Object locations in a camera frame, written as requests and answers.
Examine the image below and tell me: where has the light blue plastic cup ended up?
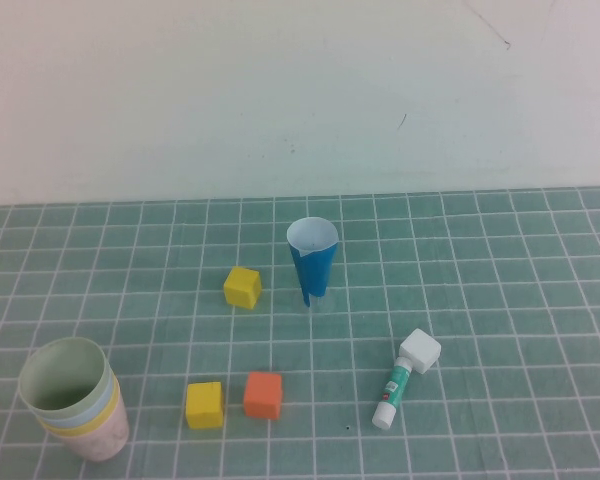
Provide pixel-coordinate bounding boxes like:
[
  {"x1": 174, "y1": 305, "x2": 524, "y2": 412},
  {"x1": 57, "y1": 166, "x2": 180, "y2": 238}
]
[{"x1": 34, "y1": 372, "x2": 118, "y2": 429}]

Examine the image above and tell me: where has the yellow plastic cup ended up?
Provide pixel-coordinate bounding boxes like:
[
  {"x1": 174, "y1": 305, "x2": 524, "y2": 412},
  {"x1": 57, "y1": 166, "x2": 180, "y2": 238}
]
[{"x1": 42, "y1": 387, "x2": 122, "y2": 439}]

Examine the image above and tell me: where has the green plastic cup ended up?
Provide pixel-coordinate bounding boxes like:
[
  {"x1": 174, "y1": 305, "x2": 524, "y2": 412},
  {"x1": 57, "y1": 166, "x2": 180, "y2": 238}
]
[{"x1": 18, "y1": 337, "x2": 112, "y2": 420}]

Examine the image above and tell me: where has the blue paper cone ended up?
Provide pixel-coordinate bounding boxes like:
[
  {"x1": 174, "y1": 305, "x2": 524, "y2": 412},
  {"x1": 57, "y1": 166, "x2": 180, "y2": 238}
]
[{"x1": 286, "y1": 217, "x2": 339, "y2": 309}]

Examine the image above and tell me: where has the yellow foam cube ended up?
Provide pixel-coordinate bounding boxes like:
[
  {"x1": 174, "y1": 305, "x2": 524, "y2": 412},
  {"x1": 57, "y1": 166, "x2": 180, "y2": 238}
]
[
  {"x1": 185, "y1": 381, "x2": 225, "y2": 430},
  {"x1": 223, "y1": 266, "x2": 263, "y2": 310}
]

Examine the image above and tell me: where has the green grid tablecloth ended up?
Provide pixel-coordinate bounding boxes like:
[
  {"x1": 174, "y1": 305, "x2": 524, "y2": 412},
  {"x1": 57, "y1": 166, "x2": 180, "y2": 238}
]
[{"x1": 0, "y1": 187, "x2": 600, "y2": 480}]

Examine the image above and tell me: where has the orange foam cube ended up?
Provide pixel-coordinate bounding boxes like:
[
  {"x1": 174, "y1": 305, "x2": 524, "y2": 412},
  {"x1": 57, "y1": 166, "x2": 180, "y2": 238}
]
[{"x1": 243, "y1": 371, "x2": 284, "y2": 421}]

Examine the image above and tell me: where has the white foam cube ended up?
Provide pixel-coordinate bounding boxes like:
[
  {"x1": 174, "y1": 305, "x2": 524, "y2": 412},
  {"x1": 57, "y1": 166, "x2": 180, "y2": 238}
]
[{"x1": 398, "y1": 327, "x2": 443, "y2": 375}]

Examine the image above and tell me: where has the green white glue stick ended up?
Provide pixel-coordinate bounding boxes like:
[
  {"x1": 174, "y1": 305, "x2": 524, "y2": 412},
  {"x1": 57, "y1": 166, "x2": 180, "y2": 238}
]
[{"x1": 371, "y1": 355, "x2": 414, "y2": 431}]

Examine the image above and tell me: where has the pink plastic cup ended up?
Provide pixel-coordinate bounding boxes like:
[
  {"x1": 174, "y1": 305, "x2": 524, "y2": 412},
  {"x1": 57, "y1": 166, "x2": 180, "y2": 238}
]
[{"x1": 54, "y1": 394, "x2": 130, "y2": 462}]

